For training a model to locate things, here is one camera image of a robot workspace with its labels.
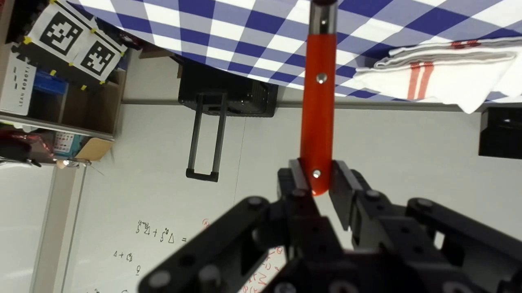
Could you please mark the blue white checkered tablecloth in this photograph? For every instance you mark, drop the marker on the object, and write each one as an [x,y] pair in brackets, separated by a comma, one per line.
[217,33]

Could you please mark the small open cardboard box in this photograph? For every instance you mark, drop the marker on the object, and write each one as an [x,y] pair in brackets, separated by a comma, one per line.
[93,150]

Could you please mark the black white fiducial marker board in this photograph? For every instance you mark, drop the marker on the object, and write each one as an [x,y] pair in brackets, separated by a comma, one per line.
[75,41]

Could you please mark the box with fiducial markers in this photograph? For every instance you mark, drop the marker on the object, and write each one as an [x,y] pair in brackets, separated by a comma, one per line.
[103,108]

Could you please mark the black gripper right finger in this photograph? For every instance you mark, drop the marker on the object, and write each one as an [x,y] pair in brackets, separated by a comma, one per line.
[434,238]

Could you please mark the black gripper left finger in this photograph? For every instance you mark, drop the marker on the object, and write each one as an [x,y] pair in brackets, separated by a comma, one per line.
[229,244]

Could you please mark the black wheeled suitcase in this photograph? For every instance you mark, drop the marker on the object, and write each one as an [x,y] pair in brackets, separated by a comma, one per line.
[229,91]

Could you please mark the white red striped folded towel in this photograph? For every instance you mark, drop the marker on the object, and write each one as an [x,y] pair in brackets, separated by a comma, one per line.
[462,75]

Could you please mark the blue shelf item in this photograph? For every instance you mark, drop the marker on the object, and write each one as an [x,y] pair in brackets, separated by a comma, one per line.
[49,98]

